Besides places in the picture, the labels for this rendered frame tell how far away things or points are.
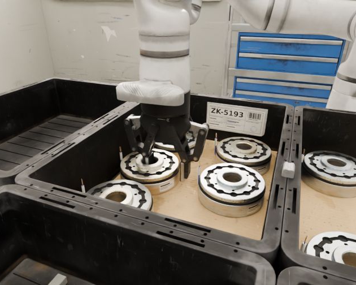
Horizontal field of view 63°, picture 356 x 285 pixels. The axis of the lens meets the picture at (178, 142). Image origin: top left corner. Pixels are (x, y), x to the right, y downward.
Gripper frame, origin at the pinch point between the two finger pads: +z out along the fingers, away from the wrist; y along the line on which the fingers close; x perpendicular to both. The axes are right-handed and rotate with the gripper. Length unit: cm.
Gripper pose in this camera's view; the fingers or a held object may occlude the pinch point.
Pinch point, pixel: (166, 168)
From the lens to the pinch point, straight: 49.7
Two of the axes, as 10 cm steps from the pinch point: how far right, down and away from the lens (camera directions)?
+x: -2.9, 4.3, -8.5
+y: -9.6, -1.4, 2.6
